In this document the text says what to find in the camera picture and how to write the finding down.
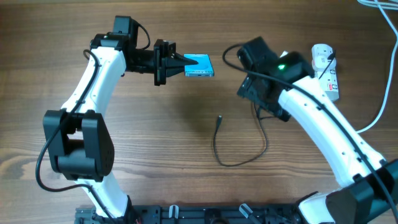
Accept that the white power strip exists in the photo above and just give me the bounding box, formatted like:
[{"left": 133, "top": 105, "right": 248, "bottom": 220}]
[{"left": 311, "top": 44, "right": 340, "bottom": 101}]

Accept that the white cables top corner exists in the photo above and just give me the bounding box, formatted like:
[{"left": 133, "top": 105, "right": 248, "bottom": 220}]
[{"left": 356, "top": 0, "right": 398, "bottom": 11}]

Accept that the white power strip cord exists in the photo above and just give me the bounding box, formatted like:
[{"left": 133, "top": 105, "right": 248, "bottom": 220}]
[{"left": 356, "top": 0, "right": 398, "bottom": 135}]

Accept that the blue Galaxy S25 smartphone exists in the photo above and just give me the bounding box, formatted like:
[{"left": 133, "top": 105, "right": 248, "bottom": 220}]
[{"left": 183, "top": 54, "right": 215, "bottom": 77}]

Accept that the white USB charger plug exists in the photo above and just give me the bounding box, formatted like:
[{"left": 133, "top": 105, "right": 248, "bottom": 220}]
[{"left": 312, "top": 54, "right": 336, "bottom": 72}]

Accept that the black USB charging cable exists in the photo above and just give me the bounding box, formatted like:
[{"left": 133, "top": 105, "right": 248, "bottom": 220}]
[{"left": 212, "top": 50, "right": 336, "bottom": 167}]

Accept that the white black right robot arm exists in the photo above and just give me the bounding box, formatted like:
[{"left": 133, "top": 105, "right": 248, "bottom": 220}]
[{"left": 237, "top": 37, "right": 397, "bottom": 223}]

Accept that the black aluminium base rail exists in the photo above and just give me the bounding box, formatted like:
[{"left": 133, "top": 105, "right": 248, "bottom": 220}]
[{"left": 75, "top": 203, "right": 303, "bottom": 224}]

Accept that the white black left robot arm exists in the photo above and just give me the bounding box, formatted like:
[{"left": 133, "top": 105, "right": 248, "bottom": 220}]
[{"left": 40, "top": 16, "right": 194, "bottom": 223}]

